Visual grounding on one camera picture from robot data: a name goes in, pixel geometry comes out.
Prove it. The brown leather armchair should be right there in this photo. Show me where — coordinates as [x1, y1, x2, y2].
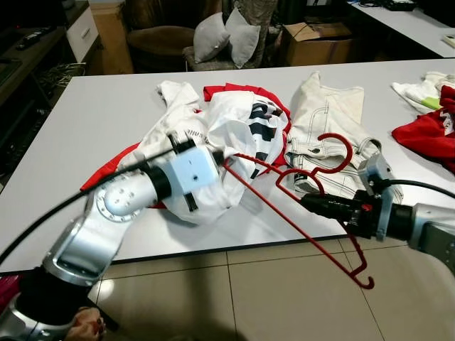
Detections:
[124, 0, 191, 74]

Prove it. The white garment with green patch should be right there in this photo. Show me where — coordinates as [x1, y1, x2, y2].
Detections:
[391, 71, 455, 114]

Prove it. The patterned fabric armchair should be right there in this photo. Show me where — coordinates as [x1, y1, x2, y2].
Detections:
[182, 0, 279, 73]

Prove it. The cream denim garment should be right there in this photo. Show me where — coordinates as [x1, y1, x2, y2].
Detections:
[284, 71, 404, 205]

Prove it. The large red garment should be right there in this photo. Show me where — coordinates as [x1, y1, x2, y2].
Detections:
[80, 83, 294, 210]

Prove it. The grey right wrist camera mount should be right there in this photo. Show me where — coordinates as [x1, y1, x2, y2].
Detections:
[358, 151, 397, 241]

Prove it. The white shirt with navy print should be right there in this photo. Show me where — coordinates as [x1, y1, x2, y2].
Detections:
[191, 91, 291, 227]

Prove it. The dark side desk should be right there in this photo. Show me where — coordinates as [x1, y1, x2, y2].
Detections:
[0, 25, 72, 182]

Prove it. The red garment with white print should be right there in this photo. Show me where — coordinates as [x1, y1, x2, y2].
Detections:
[392, 85, 455, 173]

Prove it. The reddish patterned fabric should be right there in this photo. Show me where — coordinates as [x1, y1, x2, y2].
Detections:
[65, 305, 109, 336]

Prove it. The red plastic clothes hanger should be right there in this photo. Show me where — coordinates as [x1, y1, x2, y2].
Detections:
[223, 132, 376, 291]

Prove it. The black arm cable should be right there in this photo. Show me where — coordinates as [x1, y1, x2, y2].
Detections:
[368, 178, 455, 200]
[0, 141, 178, 265]

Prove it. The black device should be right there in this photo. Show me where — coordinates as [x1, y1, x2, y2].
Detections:
[358, 0, 419, 12]

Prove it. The white garment with small lettering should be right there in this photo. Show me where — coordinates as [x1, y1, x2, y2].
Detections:
[117, 80, 209, 175]

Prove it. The open cardboard box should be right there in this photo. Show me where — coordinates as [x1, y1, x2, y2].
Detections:
[282, 21, 358, 67]

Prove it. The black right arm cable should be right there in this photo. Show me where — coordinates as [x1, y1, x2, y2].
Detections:
[368, 178, 455, 200]

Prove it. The white drawer cabinet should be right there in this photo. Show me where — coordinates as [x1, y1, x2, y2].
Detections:
[66, 6, 102, 63]

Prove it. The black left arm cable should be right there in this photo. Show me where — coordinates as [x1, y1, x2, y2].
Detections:
[0, 141, 178, 265]

